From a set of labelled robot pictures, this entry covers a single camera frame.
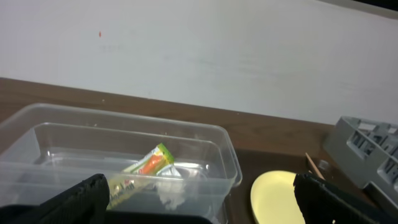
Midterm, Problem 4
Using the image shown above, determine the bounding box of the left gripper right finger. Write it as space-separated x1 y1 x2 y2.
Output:
294 174 397 224

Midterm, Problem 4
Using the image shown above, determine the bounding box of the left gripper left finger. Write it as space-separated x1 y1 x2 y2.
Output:
12 174 109 224

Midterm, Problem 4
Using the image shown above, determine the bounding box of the green snack wrapper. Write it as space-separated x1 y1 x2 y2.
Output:
106 143 181 210

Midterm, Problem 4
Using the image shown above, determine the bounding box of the white tissue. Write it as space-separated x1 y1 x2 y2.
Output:
155 165 185 210

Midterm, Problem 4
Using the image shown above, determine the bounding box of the black waste tray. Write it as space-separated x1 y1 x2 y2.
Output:
1 205 211 224

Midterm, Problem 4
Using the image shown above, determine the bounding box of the grey dishwasher rack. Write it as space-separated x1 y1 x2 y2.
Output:
323 116 397 211

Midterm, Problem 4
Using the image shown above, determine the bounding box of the yellow plate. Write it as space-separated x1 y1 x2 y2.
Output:
250 170 305 224

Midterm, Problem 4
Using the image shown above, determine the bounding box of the wooden chopstick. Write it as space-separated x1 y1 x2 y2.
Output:
305 153 325 180

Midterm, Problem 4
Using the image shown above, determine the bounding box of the clear plastic bin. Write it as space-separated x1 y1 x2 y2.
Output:
1 104 242 223

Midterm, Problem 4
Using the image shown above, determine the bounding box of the brown serving tray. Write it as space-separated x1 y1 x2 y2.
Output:
225 149 375 223

